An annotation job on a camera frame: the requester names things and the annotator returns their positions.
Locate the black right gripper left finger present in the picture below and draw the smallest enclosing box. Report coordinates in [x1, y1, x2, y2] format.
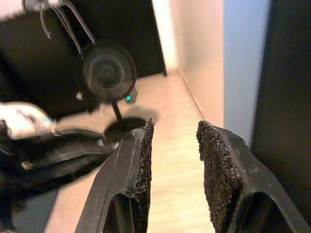
[76, 118, 156, 233]

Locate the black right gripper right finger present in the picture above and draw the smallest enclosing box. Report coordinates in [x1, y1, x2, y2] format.
[195, 120, 311, 233]

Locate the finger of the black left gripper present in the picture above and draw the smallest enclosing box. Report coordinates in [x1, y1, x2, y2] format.
[60, 143, 119, 166]
[55, 131, 105, 146]

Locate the black standing fan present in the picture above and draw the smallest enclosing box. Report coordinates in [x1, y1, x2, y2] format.
[75, 40, 156, 144]

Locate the black cabinet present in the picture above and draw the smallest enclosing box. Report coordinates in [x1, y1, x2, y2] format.
[0, 0, 168, 122]

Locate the dark door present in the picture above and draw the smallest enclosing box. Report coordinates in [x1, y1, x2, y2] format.
[250, 0, 311, 219]

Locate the thin metal wire hanger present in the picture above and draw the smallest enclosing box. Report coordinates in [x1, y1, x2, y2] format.
[21, 0, 97, 55]

